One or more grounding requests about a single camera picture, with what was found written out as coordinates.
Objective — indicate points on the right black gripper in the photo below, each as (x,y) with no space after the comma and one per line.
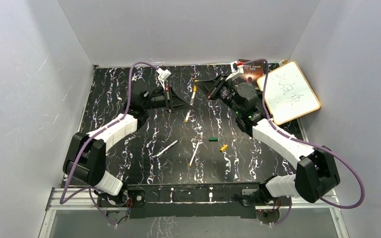
(210,87)

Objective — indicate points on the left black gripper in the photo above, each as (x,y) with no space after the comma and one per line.
(173,103)

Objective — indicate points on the white marker pen yellow end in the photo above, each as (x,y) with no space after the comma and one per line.
(194,153)

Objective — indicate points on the yellow pen cap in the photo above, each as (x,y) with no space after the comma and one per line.
(195,86)

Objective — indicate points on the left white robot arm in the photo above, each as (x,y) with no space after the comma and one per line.
(86,156)

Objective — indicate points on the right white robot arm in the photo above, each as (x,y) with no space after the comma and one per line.
(316,172)

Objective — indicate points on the orange-yellow pen cap lower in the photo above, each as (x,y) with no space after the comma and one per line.
(224,148)

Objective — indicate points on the dark book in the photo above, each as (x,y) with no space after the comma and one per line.
(252,72)

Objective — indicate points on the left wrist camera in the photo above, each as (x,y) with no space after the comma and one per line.
(163,74)

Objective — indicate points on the whiteboard with wooden frame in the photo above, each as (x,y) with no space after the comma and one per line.
(288,93)

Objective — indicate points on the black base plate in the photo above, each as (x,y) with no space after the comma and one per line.
(241,199)

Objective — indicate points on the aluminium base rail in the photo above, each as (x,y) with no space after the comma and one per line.
(82,217)

